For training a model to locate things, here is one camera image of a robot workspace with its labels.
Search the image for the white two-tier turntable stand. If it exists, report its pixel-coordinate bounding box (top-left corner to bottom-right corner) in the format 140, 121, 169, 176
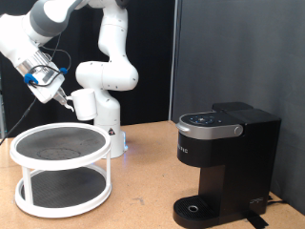
9, 122, 113, 219

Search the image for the grey metal frame pole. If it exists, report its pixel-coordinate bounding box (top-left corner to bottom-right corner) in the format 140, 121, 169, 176
168, 0, 182, 122

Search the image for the white ceramic mug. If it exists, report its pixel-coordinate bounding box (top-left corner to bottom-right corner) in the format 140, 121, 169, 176
65, 88, 98, 122

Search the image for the black curtain backdrop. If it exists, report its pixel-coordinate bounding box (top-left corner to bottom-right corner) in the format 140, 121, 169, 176
0, 0, 176, 138

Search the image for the blue cable clip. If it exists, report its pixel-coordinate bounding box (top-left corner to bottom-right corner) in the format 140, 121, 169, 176
23, 73, 40, 86

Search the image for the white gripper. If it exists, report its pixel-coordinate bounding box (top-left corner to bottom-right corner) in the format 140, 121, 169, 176
28, 65, 69, 105

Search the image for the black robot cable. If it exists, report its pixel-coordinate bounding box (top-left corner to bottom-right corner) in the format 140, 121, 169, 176
0, 31, 72, 147

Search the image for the black tape strip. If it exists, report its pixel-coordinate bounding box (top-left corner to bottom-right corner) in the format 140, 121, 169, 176
243, 209, 270, 229

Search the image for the black Keurig coffee machine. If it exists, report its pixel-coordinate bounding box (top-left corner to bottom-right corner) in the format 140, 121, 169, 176
173, 101, 282, 229

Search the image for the black power cord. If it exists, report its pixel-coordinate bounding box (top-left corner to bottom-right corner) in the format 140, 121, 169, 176
266, 195, 289, 206

